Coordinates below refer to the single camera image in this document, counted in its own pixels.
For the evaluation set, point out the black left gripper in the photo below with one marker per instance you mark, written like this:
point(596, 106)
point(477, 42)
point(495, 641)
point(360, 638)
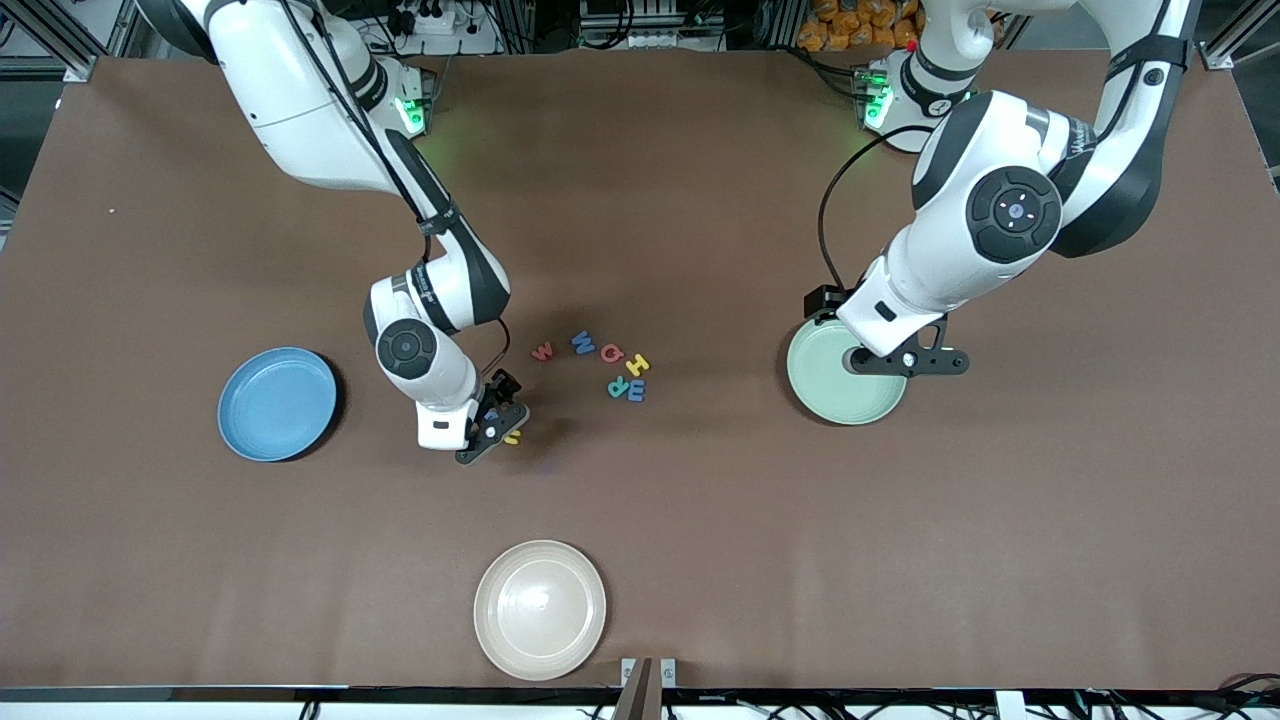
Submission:
point(822, 300)

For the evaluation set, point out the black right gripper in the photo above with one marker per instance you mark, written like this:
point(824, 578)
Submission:
point(502, 386)

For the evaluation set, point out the green plate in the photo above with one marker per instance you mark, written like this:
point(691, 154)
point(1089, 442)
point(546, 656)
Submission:
point(840, 395)

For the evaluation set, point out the red foam letter w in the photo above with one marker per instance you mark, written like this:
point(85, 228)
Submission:
point(542, 351)

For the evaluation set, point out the blue foam letter W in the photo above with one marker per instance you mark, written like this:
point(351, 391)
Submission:
point(583, 343)

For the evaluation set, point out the teal foam letter R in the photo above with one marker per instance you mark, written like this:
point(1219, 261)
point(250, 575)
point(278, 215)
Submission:
point(618, 386)

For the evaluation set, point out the red foam letter G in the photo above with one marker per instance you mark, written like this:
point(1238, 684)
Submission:
point(612, 353)

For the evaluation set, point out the blue foam letter m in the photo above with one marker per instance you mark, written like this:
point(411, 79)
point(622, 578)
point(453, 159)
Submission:
point(636, 391)

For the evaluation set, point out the yellow foam letter H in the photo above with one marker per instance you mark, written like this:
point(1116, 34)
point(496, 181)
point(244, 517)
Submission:
point(637, 364)

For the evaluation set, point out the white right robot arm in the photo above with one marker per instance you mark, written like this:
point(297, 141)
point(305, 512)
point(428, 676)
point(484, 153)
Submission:
point(300, 110)

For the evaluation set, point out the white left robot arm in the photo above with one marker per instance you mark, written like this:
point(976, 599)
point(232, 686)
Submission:
point(960, 260)

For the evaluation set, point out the beige plate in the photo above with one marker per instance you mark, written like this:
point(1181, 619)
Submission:
point(540, 610)

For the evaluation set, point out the blue plate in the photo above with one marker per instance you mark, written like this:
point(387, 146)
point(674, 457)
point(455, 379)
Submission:
point(277, 404)

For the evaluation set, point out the brown table cover mat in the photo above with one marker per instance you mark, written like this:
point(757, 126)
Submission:
point(700, 520)

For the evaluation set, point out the orange bag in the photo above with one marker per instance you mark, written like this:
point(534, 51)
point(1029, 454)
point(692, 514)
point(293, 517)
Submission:
point(850, 25)

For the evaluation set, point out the white power strip with plugs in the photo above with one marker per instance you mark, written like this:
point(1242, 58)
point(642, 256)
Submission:
point(470, 42)

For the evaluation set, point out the long white power strip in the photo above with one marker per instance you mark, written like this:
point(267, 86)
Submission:
point(650, 40)

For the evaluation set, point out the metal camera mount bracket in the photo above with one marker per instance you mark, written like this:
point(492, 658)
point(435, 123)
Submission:
point(648, 685)

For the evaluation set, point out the aluminium frame profile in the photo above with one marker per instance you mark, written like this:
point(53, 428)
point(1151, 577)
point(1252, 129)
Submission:
point(75, 65)
point(1225, 52)

